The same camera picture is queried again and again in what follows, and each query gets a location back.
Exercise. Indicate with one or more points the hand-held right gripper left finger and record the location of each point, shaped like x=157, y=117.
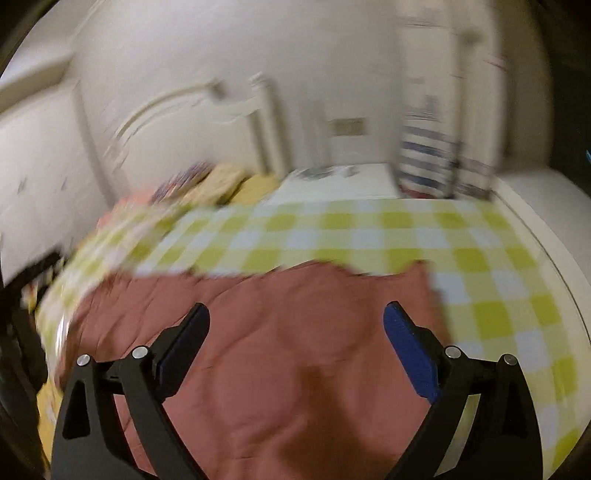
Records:
x=182, y=364

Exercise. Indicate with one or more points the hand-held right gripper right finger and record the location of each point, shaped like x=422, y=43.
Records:
x=413, y=355

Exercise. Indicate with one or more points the rust quilted jacket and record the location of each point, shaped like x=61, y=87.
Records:
x=277, y=369

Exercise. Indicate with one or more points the yellow floral quilt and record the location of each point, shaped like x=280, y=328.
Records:
x=48, y=415

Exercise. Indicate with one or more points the pink pillow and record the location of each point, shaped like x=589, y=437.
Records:
x=134, y=198

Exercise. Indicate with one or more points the white nightstand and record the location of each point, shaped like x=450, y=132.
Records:
x=369, y=184

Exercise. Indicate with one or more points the patterned round cushion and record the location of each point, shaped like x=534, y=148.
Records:
x=184, y=180

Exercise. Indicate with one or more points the white window ledge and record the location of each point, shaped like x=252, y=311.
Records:
x=545, y=221

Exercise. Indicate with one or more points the yellow pillow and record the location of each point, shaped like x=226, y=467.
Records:
x=258, y=189
x=226, y=180

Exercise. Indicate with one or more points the white wardrobe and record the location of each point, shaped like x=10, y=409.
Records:
x=41, y=161

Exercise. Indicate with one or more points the white desk lamp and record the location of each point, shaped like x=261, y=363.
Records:
x=323, y=173

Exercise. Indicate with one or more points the white bed headboard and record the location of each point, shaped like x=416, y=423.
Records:
x=184, y=124

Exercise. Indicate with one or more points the boat print curtain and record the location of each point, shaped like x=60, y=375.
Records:
x=438, y=92

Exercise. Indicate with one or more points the dark window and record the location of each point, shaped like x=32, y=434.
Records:
x=568, y=92

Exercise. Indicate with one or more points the beige wall socket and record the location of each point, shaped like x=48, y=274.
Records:
x=347, y=127

